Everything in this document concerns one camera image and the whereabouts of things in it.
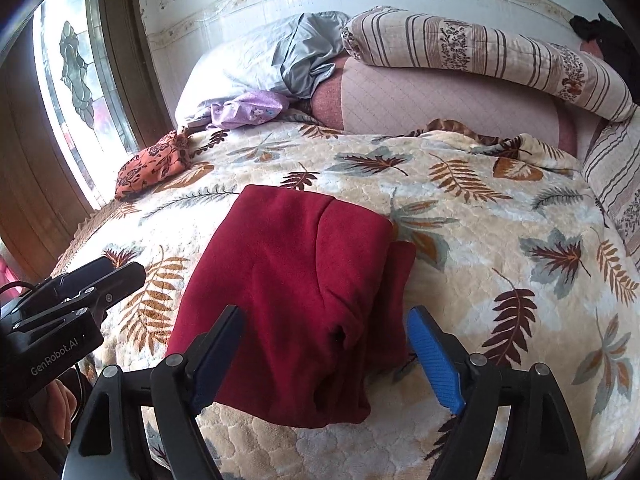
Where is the white pillow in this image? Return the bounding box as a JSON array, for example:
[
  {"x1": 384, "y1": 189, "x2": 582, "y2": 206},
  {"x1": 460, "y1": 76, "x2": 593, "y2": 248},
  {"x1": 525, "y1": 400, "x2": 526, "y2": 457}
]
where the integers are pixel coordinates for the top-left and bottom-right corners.
[{"x1": 175, "y1": 15, "x2": 301, "y2": 128}]

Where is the grey cloth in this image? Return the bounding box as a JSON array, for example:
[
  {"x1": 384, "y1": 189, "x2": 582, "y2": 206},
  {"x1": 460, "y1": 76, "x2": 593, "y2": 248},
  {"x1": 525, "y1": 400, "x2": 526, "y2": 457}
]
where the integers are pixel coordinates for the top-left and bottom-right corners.
[{"x1": 272, "y1": 11, "x2": 351, "y2": 98}]

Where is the black cloth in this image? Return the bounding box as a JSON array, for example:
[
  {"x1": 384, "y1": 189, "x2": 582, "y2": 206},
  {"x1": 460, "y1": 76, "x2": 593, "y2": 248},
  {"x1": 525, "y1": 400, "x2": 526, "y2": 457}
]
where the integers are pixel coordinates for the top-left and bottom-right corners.
[{"x1": 569, "y1": 12, "x2": 637, "y2": 77}]

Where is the purple printed cloth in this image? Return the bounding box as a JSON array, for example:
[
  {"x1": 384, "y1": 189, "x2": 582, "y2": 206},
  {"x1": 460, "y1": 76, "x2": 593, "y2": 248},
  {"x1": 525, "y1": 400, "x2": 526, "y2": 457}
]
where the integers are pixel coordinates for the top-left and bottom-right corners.
[{"x1": 209, "y1": 91, "x2": 291, "y2": 130}]

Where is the leaf print blanket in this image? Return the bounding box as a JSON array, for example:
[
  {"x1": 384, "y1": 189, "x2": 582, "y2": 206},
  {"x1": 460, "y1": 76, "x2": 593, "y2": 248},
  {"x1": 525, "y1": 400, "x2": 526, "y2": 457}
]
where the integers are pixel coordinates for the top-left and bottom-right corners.
[{"x1": 50, "y1": 120, "x2": 640, "y2": 480}]

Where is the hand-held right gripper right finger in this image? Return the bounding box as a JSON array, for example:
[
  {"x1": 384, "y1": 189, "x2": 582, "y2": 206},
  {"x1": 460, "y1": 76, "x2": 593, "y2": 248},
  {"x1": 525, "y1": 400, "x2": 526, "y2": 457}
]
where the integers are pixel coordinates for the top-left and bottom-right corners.
[{"x1": 406, "y1": 305, "x2": 586, "y2": 480}]

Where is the red sweater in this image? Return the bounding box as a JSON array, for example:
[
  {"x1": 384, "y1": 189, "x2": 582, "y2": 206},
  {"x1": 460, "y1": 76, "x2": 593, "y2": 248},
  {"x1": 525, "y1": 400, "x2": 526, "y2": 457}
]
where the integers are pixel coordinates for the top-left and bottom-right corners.
[{"x1": 165, "y1": 185, "x2": 418, "y2": 429}]

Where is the orange floral cloth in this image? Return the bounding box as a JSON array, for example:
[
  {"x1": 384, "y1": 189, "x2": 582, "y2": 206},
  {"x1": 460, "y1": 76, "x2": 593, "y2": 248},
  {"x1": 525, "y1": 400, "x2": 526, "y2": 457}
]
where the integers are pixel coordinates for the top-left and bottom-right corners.
[{"x1": 115, "y1": 130, "x2": 193, "y2": 201}]

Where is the striped beige pillow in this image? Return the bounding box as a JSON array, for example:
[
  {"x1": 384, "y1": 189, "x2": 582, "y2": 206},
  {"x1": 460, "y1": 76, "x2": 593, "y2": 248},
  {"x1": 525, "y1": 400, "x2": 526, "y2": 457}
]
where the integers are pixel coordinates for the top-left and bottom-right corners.
[{"x1": 341, "y1": 6, "x2": 638, "y2": 123}]

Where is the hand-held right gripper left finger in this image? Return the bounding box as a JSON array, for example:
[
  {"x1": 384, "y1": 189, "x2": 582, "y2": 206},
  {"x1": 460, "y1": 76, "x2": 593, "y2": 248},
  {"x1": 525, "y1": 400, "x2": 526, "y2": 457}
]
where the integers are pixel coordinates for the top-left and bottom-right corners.
[{"x1": 62, "y1": 305, "x2": 246, "y2": 480}]

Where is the person's left hand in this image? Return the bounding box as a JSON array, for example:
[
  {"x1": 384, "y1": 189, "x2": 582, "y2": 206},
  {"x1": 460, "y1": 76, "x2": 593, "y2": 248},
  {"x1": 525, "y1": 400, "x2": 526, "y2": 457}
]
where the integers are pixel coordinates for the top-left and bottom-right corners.
[{"x1": 0, "y1": 379, "x2": 78, "y2": 456}]

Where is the patterned glass window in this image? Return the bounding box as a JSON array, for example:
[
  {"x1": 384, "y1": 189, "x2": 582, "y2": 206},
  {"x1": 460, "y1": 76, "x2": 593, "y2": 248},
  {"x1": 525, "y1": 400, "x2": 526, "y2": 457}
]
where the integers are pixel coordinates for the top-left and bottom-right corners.
[{"x1": 32, "y1": 0, "x2": 141, "y2": 211}]

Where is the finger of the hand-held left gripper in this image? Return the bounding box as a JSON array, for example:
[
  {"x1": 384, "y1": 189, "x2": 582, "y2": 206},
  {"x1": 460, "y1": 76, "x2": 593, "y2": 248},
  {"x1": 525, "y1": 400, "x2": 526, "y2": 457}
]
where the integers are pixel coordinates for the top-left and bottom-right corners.
[
  {"x1": 57, "y1": 262, "x2": 147, "y2": 309},
  {"x1": 37, "y1": 256, "x2": 112, "y2": 297}
]

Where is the pink quilted cushion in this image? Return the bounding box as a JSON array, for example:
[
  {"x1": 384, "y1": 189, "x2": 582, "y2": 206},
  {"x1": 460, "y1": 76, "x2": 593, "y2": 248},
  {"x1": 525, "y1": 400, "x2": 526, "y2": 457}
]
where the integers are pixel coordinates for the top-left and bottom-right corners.
[{"x1": 310, "y1": 55, "x2": 581, "y2": 156}]

